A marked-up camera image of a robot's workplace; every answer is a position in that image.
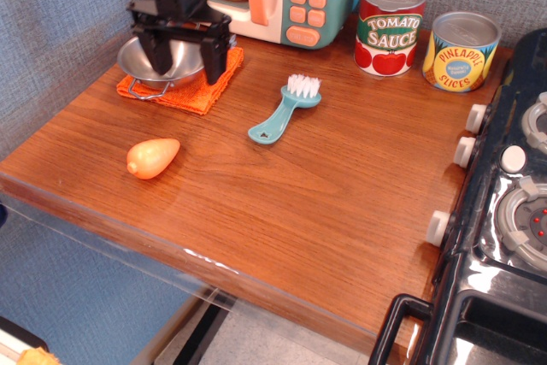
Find orange toy carrot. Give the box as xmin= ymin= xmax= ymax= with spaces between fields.
xmin=126 ymin=138 xmax=180 ymax=180

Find clear acrylic table guard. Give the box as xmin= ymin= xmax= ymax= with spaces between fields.
xmin=1 ymin=194 xmax=368 ymax=364

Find orange fuzzy object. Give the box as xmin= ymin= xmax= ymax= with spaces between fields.
xmin=16 ymin=347 xmax=61 ymax=365

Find pineapple slices can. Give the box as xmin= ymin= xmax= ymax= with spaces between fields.
xmin=422 ymin=11 xmax=502 ymax=93

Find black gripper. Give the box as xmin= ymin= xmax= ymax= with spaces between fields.
xmin=128 ymin=0 xmax=235 ymax=85

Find orange towel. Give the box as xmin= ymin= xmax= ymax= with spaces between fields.
xmin=116 ymin=47 xmax=244 ymax=115

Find blue brush white bristles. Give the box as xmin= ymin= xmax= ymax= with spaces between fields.
xmin=248 ymin=74 xmax=322 ymax=144

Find tomato sauce can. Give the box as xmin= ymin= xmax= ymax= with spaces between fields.
xmin=354 ymin=0 xmax=426 ymax=77

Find small steel bowl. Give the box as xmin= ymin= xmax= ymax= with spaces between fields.
xmin=117 ymin=38 xmax=204 ymax=101

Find black toy stove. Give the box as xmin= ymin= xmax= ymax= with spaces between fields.
xmin=369 ymin=29 xmax=546 ymax=364

